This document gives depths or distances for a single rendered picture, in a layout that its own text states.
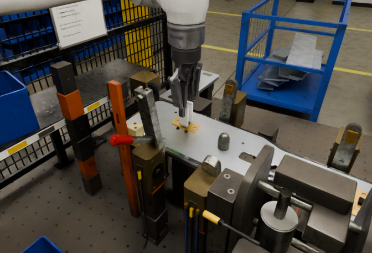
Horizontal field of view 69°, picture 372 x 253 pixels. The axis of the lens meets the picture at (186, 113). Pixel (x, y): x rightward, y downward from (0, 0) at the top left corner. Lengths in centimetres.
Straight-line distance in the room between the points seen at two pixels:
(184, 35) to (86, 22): 59
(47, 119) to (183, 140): 42
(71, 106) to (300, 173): 64
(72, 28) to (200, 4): 62
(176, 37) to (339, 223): 47
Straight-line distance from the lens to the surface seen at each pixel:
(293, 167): 47
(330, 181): 47
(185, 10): 62
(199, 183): 57
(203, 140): 79
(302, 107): 268
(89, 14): 117
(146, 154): 67
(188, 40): 64
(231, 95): 87
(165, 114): 90
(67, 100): 84
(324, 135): 145
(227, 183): 51
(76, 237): 100
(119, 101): 68
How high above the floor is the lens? 149
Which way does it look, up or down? 33 degrees down
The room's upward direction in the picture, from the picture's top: straight up
